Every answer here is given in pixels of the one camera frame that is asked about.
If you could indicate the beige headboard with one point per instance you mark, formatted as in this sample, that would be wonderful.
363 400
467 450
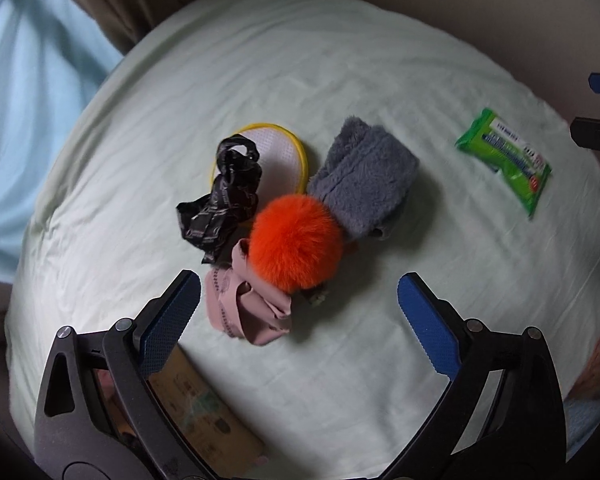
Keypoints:
455 5

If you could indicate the pale green bed sheet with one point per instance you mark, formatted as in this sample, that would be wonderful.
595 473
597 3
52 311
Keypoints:
330 75

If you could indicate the light blue curtain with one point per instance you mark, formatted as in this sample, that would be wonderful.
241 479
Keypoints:
30 110

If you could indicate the brown cardboard box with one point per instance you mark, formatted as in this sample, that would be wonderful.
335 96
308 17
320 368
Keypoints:
205 410

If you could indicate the grey fluffy cloth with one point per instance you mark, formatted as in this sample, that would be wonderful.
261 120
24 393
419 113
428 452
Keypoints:
365 180

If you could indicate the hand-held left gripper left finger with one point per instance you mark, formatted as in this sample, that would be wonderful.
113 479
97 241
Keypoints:
167 320

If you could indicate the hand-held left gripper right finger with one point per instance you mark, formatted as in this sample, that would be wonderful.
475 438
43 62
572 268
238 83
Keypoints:
427 320

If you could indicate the green wet wipes pack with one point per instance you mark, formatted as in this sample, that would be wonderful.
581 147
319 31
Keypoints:
507 157

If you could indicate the black patterned scarf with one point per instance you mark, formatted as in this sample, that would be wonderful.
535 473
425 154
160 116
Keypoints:
222 200

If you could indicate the brown curtain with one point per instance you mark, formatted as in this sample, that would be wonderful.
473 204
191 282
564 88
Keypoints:
95 0

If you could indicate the pink and blue cloth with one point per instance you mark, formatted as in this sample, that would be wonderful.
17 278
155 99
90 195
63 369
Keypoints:
597 380

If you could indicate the yellow rimmed round mesh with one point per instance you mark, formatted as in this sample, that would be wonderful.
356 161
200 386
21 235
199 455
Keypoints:
285 155

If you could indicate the orange fluffy pompom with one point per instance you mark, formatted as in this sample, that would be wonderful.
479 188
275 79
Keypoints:
296 242

